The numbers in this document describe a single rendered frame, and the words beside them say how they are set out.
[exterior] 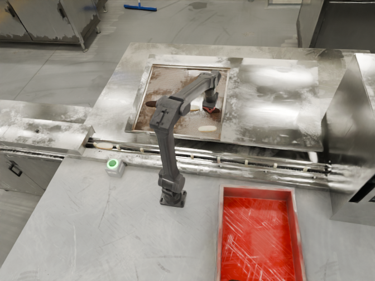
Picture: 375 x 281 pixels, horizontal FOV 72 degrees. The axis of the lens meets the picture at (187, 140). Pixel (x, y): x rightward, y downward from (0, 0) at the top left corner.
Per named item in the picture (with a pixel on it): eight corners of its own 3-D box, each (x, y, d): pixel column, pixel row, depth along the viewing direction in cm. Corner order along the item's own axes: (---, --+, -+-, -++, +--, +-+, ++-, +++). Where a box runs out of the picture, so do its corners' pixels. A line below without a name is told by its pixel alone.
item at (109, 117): (111, 211, 211) (64, 156, 146) (150, 110, 279) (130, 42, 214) (350, 252, 177) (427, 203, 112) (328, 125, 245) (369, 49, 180)
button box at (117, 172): (109, 179, 138) (102, 169, 130) (115, 166, 143) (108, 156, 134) (124, 181, 137) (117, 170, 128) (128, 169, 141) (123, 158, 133)
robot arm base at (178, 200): (159, 204, 123) (183, 208, 121) (156, 197, 117) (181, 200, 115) (163, 188, 128) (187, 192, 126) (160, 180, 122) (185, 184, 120)
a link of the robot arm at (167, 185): (163, 194, 119) (173, 198, 118) (159, 183, 111) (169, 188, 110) (171, 178, 124) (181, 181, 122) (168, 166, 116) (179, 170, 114)
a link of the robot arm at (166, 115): (142, 116, 85) (168, 124, 82) (162, 93, 93) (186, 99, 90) (158, 189, 118) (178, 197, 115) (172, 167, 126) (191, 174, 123)
